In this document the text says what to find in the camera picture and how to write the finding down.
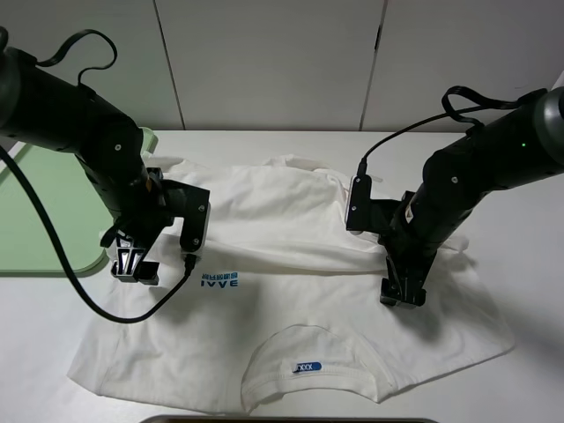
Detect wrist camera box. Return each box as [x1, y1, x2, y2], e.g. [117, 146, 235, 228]
[345, 174, 400, 235]
[162, 180, 211, 254]

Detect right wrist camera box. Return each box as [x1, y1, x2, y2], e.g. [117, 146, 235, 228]
[345, 174, 400, 235]

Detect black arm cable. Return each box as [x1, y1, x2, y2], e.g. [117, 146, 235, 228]
[357, 85, 547, 178]
[0, 28, 198, 324]

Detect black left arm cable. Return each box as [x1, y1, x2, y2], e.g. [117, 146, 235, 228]
[0, 28, 198, 324]

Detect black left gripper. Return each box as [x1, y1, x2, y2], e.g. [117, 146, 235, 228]
[100, 167, 174, 285]

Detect white short sleeve t-shirt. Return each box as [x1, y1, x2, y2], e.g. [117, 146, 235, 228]
[69, 155, 514, 413]

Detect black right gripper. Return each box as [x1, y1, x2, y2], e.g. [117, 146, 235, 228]
[377, 206, 443, 307]

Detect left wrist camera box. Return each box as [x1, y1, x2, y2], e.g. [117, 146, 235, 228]
[162, 180, 211, 254]

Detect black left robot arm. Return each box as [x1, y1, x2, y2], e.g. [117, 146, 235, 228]
[1, 48, 174, 286]

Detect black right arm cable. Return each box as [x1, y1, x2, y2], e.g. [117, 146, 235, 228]
[357, 85, 547, 178]

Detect light green plastic tray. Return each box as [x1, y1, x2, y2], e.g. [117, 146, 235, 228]
[0, 126, 160, 278]

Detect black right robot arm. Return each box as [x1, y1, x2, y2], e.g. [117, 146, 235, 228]
[379, 86, 563, 307]

